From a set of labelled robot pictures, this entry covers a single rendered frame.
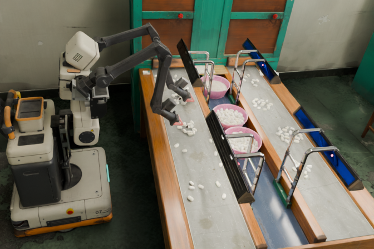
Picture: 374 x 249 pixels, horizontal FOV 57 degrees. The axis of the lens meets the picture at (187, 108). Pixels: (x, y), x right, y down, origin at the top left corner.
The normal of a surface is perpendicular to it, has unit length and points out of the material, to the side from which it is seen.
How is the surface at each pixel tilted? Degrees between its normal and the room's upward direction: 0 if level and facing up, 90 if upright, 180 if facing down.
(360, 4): 90
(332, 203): 0
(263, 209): 0
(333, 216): 0
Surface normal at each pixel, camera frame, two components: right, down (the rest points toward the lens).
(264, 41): 0.19, 0.58
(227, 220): 0.08, -0.81
